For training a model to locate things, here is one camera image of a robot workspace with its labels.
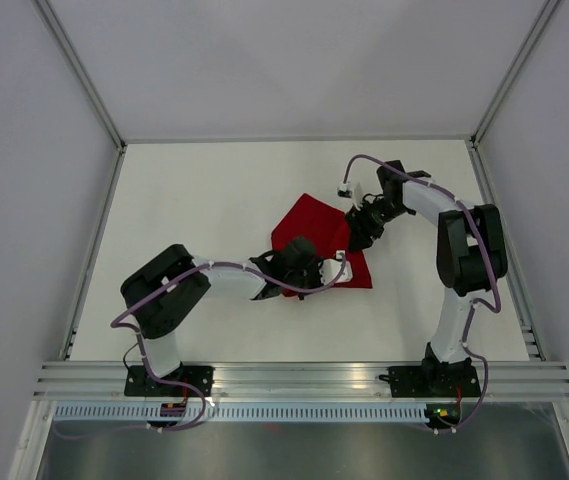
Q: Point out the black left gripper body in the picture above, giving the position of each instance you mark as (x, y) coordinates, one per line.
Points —
(307, 279)

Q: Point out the red cloth napkin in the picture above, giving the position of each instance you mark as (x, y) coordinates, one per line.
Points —
(326, 227)

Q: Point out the aluminium mounting rail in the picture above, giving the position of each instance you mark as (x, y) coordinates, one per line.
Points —
(304, 382)

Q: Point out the left aluminium frame post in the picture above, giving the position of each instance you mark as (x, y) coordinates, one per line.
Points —
(64, 43)

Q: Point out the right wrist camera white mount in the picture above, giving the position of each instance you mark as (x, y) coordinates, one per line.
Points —
(350, 194)

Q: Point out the aluminium frame post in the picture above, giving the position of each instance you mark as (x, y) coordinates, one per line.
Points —
(533, 37)
(64, 43)

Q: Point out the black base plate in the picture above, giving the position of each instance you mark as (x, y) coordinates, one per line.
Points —
(416, 382)
(182, 382)

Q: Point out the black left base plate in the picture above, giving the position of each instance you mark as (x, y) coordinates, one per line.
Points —
(182, 382)

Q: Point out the right aluminium frame post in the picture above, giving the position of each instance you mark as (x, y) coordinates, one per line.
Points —
(533, 37)

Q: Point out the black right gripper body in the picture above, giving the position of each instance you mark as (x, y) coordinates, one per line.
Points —
(373, 217)

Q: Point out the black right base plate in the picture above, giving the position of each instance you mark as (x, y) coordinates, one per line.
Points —
(416, 382)

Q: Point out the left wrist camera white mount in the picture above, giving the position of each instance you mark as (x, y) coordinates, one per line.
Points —
(336, 270)

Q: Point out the slotted cable duct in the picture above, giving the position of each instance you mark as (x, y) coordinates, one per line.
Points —
(269, 412)

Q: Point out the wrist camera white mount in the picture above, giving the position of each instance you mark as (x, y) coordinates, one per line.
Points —
(350, 194)
(336, 270)

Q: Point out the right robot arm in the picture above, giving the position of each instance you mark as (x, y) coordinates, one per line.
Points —
(470, 258)

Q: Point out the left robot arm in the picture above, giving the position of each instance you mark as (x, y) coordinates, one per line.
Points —
(162, 293)

